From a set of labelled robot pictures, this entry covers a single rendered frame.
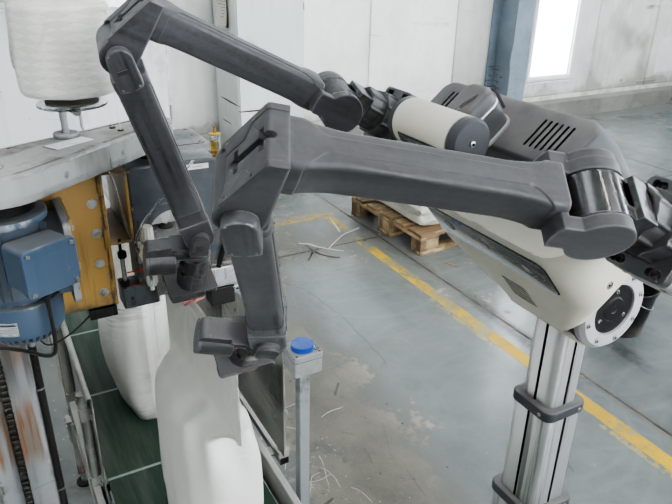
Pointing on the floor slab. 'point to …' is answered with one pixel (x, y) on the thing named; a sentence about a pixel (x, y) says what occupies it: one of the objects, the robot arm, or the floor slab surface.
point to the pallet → (388, 221)
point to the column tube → (43, 487)
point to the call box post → (302, 437)
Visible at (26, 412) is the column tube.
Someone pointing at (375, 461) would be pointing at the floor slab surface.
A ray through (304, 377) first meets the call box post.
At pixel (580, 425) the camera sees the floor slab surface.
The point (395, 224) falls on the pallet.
